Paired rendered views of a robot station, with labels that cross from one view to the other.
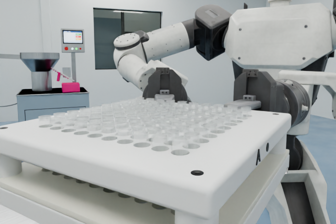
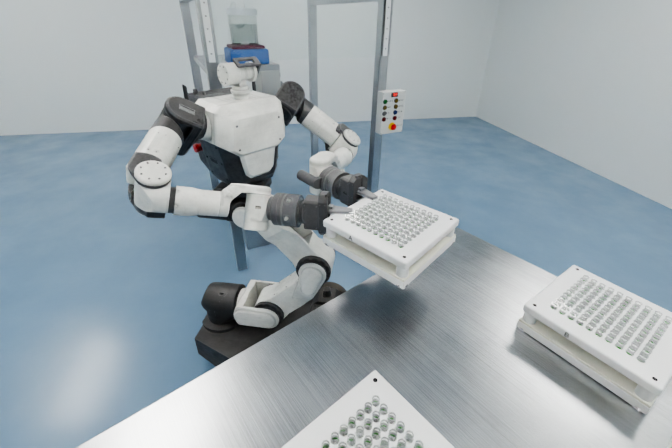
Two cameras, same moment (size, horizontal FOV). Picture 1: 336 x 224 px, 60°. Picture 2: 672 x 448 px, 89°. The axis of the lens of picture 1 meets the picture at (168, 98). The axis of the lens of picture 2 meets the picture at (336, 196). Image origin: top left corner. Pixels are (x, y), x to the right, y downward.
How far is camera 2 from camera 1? 0.90 m
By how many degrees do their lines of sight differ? 77
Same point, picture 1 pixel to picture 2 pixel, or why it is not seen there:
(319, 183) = not seen: hidden behind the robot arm
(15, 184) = (415, 268)
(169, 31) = (168, 143)
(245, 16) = (235, 113)
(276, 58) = (264, 143)
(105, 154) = (438, 231)
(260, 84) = (363, 180)
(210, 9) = (180, 103)
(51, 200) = (428, 258)
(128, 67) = (199, 202)
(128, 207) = not seen: hidden behind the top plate
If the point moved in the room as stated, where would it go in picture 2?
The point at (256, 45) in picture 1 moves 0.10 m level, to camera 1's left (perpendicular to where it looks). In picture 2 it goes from (251, 136) to (237, 146)
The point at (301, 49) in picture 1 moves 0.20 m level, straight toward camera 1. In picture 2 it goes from (278, 133) to (324, 144)
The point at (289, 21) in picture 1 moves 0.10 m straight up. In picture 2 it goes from (269, 114) to (266, 83)
